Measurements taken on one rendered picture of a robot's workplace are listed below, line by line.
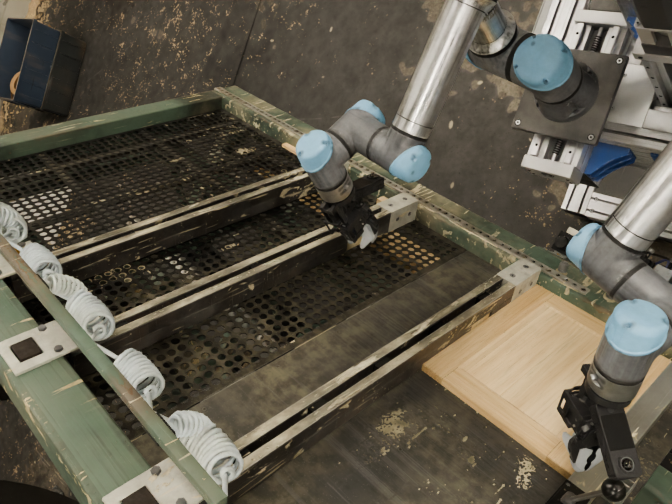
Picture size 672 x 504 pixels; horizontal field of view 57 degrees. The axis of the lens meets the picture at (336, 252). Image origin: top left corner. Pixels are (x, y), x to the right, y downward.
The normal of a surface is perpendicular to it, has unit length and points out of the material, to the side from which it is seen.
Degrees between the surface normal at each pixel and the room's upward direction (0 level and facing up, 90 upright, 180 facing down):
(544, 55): 8
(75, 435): 59
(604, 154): 0
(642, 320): 53
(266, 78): 0
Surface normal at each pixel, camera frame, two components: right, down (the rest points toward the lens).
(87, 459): 0.10, -0.82
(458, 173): -0.57, -0.13
